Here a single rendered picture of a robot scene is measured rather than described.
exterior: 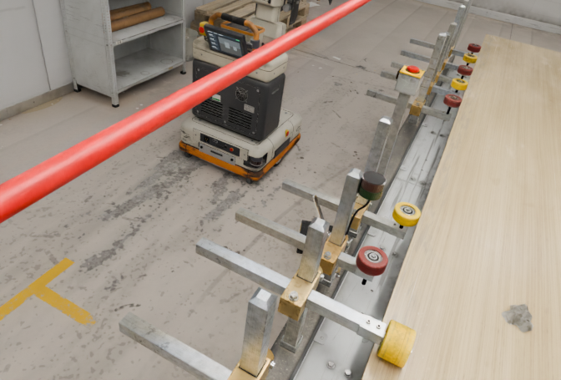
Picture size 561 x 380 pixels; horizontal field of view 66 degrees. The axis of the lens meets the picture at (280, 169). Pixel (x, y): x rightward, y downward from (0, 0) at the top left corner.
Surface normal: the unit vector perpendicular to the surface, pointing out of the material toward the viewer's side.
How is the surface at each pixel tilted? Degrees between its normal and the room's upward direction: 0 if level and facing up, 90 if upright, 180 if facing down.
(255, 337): 90
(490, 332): 0
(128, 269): 0
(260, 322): 90
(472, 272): 0
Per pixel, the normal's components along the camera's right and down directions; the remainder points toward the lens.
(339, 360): 0.12, -0.81
